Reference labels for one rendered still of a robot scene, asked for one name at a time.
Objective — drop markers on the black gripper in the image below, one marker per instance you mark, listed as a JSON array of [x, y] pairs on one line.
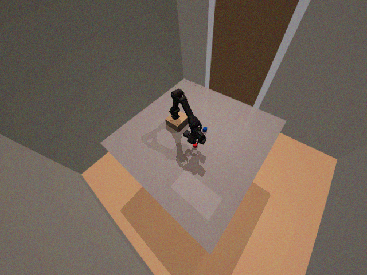
[[187, 134]]

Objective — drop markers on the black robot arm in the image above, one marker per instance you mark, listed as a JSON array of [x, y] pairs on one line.
[[192, 120]]

